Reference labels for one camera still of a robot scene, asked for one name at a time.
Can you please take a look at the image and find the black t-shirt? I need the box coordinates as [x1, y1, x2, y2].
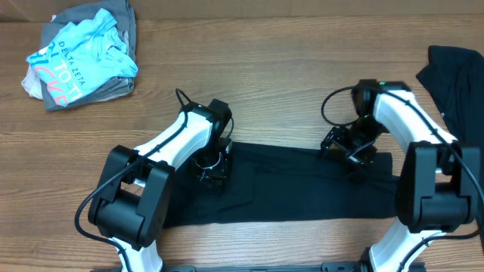
[163, 143, 398, 228]

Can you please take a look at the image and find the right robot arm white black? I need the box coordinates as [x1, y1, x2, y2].
[319, 79, 483, 272]

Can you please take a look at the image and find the grey folded garment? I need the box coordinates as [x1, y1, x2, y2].
[40, 0, 136, 111]

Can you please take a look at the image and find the light blue printed t-shirt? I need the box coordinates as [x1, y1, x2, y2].
[26, 8, 138, 110]

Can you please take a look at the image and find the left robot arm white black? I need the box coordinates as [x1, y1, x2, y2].
[88, 99, 233, 271]

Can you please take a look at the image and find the white folded garment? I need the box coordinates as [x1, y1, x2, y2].
[21, 23, 58, 100]

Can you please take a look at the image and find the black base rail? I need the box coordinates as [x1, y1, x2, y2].
[90, 260, 428, 272]

